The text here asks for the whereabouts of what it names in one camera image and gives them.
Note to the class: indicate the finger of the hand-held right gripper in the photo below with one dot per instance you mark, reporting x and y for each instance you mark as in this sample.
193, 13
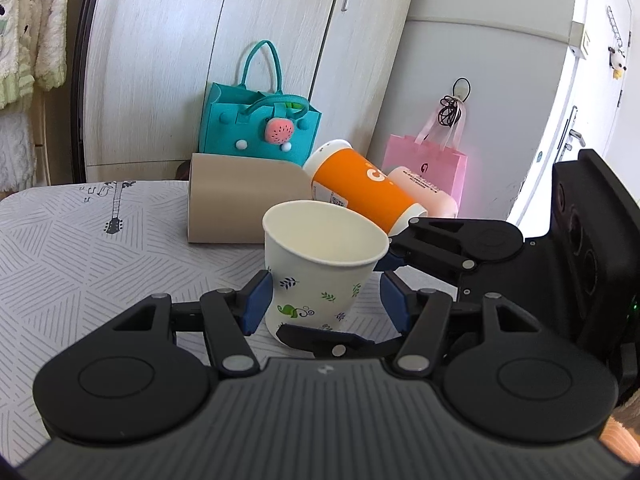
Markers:
450, 245
320, 340

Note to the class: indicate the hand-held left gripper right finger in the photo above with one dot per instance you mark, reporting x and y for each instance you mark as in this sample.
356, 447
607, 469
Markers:
394, 305

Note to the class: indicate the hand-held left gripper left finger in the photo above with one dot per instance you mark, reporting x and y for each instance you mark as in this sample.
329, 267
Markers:
257, 305

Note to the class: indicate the white leaf-print paper cup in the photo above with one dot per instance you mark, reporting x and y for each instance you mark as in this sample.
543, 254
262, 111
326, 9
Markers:
320, 280

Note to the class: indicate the pink paper cup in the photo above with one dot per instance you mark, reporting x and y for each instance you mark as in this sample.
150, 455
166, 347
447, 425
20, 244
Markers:
430, 194

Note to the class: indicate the beige paper cup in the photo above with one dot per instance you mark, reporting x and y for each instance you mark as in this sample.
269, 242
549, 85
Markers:
235, 200

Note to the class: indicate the orange paper cup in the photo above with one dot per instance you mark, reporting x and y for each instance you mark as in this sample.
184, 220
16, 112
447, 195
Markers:
360, 185

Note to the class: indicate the pink gift bag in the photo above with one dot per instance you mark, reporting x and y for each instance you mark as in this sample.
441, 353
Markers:
442, 160

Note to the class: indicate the white door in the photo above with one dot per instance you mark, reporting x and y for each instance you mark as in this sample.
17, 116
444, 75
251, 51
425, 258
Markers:
565, 85

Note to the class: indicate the panda hanging ornament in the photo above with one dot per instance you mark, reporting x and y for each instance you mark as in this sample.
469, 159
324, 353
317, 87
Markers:
619, 57

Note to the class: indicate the teal felt handbag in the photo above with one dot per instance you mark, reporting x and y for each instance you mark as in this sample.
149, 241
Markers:
235, 120

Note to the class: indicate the light wooden wardrobe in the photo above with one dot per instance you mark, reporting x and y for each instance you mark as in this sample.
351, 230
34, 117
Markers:
150, 60

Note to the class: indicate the white fluffy cloth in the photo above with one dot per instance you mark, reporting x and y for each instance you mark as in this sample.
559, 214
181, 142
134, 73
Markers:
15, 155

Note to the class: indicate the fluffy white green garment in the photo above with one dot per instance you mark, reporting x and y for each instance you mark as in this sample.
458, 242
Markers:
30, 20

